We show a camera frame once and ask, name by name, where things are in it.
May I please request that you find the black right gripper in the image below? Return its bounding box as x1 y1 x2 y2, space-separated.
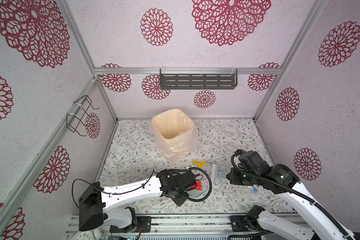
223 166 258 186

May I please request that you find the light blue white brush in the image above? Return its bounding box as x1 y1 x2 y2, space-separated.
212 164 226 188

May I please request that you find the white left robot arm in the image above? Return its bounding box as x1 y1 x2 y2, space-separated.
79 168 203 232

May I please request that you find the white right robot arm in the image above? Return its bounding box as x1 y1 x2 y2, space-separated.
226 150 360 240

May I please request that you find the red paper scrap large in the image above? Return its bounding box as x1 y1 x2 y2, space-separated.
194 181 203 191

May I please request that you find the yellow paper scrap far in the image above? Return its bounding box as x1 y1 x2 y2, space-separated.
193 160 206 168

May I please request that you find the cream bin with plastic liner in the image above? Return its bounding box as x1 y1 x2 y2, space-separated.
150 109 199 161

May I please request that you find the white dial gauge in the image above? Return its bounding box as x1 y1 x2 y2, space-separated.
72 231 95 240

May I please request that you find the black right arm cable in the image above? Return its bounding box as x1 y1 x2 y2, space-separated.
226 149 353 240

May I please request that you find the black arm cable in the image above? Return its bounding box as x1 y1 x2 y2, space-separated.
226 149 353 240
71 166 213 203

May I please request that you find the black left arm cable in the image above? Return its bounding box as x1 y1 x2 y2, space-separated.
71 166 213 203

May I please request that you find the dark grey wall shelf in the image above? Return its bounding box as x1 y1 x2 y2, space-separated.
159 69 238 90

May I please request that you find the black wire wall basket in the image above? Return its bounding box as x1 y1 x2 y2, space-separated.
66 95 101 139

